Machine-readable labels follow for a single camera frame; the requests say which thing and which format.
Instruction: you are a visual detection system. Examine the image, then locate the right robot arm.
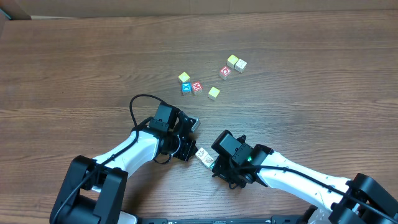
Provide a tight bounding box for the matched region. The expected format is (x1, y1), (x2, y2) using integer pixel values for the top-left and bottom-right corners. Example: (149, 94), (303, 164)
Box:
(211, 130), (397, 223)

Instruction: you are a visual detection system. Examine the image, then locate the white leaf block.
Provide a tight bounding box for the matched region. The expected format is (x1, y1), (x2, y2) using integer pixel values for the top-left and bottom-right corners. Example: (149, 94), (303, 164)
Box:
(201, 154), (215, 169)

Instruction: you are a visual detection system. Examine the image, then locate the yellow block left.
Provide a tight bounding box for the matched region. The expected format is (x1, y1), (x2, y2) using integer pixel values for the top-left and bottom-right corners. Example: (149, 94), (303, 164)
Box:
(178, 72), (190, 83)

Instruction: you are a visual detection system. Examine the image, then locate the blue letter block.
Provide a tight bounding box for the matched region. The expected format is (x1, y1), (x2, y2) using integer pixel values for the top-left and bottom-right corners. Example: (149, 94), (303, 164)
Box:
(181, 82), (192, 95)

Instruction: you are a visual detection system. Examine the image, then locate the yellow block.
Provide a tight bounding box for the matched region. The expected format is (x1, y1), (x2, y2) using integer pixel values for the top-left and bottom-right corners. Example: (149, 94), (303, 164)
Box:
(226, 54), (239, 69)
(178, 72), (190, 83)
(208, 87), (220, 101)

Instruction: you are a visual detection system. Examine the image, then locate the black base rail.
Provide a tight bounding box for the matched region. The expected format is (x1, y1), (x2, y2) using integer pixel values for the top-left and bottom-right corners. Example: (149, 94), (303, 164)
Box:
(137, 215), (303, 224)

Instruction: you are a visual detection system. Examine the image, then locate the white block far right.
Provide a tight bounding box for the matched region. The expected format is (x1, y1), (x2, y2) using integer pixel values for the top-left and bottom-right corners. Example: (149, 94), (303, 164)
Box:
(234, 59), (247, 73)

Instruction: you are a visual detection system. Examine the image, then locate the yellow block centre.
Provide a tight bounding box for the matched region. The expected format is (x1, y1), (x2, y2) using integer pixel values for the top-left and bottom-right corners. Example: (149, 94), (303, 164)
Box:
(208, 87), (220, 101)

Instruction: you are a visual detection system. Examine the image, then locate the yellow block far right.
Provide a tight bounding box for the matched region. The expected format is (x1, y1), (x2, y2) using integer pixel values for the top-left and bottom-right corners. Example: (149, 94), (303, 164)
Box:
(226, 54), (239, 69)

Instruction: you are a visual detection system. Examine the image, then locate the red letter M block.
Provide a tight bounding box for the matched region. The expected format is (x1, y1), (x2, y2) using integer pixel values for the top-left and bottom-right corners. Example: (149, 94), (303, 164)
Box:
(191, 82), (203, 95)

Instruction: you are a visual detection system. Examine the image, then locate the white ladybug block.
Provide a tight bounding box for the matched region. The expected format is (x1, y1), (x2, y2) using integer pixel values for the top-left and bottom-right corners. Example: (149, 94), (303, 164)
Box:
(195, 147), (208, 161)

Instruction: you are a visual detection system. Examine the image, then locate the red letter block right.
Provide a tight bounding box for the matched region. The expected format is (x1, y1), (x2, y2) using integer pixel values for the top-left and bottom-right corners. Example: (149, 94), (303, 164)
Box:
(219, 66), (231, 80)

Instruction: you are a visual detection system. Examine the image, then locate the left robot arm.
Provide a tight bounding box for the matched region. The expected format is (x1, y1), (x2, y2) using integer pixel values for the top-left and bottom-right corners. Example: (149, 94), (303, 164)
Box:
(49, 103), (200, 224)

